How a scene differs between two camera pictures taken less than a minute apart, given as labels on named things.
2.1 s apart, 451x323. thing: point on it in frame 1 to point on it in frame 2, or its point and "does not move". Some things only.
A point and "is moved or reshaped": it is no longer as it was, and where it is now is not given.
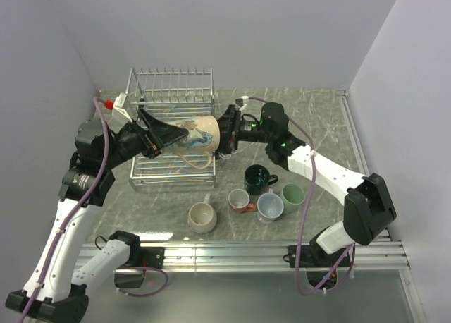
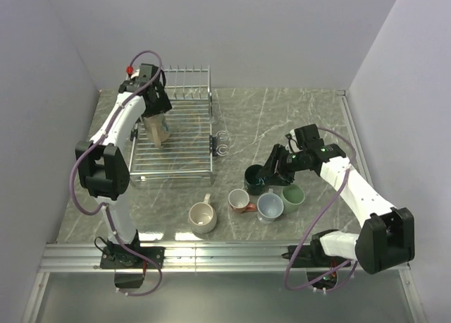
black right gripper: (228, 132) to (278, 152)
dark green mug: (257, 178) does not move
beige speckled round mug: (202, 216) does not move
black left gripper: (159, 135) to (162, 104)
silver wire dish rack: (172, 94) does not move
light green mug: (293, 196) does not move
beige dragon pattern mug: (203, 137) is moved or reshaped
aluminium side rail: (354, 139) does not move
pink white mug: (239, 201) does not move
